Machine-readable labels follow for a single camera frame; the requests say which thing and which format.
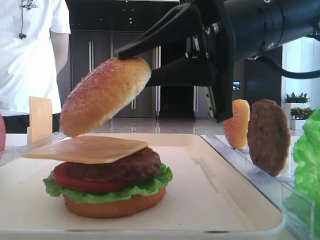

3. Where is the golden top bun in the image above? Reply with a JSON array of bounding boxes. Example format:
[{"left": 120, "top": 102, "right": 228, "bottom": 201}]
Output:
[{"left": 60, "top": 56, "right": 152, "bottom": 137}]

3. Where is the long clear rail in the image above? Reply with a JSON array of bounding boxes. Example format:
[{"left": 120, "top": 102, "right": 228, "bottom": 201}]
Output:
[
  {"left": 202, "top": 132, "right": 318, "bottom": 240},
  {"left": 0, "top": 132, "right": 67, "bottom": 166}
]

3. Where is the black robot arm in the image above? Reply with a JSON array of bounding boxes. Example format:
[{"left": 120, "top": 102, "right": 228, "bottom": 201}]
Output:
[{"left": 115, "top": 0, "right": 320, "bottom": 122}]

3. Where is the cream rectangular tray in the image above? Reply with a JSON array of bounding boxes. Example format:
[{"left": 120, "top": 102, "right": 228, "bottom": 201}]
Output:
[{"left": 0, "top": 133, "right": 285, "bottom": 240}]

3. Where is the left long clear rail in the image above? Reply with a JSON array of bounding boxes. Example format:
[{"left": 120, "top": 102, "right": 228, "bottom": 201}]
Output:
[{"left": 0, "top": 132, "right": 67, "bottom": 166}]

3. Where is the standing red tomato slice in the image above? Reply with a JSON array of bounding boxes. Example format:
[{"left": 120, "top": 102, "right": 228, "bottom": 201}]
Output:
[{"left": 0, "top": 115, "right": 6, "bottom": 152}]

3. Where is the red tomato slice on burger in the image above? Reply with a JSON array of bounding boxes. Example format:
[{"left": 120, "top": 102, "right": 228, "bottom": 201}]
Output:
[{"left": 53, "top": 162, "right": 136, "bottom": 193}]

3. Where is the flower planter box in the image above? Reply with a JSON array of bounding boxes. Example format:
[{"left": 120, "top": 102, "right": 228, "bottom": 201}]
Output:
[{"left": 284, "top": 92, "right": 314, "bottom": 130}]

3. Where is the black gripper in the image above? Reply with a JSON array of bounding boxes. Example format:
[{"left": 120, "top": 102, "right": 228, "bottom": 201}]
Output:
[{"left": 115, "top": 0, "right": 236, "bottom": 123}]

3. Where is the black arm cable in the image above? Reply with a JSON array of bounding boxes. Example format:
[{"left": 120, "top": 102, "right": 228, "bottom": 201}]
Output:
[{"left": 246, "top": 32, "right": 320, "bottom": 80}]

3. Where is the green lettuce leaf on burger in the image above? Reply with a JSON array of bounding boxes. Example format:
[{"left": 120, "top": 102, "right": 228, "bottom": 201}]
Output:
[{"left": 43, "top": 163, "right": 173, "bottom": 204}]

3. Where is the right long clear rail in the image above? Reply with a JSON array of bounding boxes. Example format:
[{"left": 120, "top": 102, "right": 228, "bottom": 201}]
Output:
[{"left": 202, "top": 132, "right": 318, "bottom": 240}]

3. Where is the brown meat patty on burger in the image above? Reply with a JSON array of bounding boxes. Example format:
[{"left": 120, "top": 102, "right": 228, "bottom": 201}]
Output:
[{"left": 67, "top": 147, "right": 161, "bottom": 183}]

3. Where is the wall display screen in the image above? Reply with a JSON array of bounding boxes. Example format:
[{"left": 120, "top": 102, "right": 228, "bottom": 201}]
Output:
[{"left": 232, "top": 81, "right": 241, "bottom": 92}]

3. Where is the standing green lettuce leaf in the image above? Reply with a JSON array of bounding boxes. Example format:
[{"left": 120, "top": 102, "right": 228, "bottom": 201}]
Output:
[{"left": 284, "top": 108, "right": 320, "bottom": 238}]

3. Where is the standing orange cheese slice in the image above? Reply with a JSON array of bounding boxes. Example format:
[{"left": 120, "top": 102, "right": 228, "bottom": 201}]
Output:
[{"left": 29, "top": 96, "right": 53, "bottom": 143}]

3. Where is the person in white shirt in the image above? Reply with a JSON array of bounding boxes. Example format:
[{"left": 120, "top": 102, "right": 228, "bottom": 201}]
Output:
[{"left": 0, "top": 0, "right": 71, "bottom": 134}]

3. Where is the bottom bun slice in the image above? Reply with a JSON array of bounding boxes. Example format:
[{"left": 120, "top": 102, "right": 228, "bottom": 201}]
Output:
[{"left": 63, "top": 187, "right": 166, "bottom": 219}]

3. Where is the orange cheese slice on burger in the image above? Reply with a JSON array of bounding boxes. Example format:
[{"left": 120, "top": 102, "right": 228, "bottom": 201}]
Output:
[{"left": 23, "top": 135, "right": 149, "bottom": 165}]

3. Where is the standing bun slice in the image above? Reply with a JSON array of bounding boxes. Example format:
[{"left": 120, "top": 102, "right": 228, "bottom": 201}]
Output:
[{"left": 223, "top": 99, "right": 250, "bottom": 149}]

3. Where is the standing brown meat patty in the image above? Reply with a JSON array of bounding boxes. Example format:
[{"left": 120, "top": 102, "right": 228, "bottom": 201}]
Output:
[{"left": 247, "top": 99, "right": 291, "bottom": 177}]

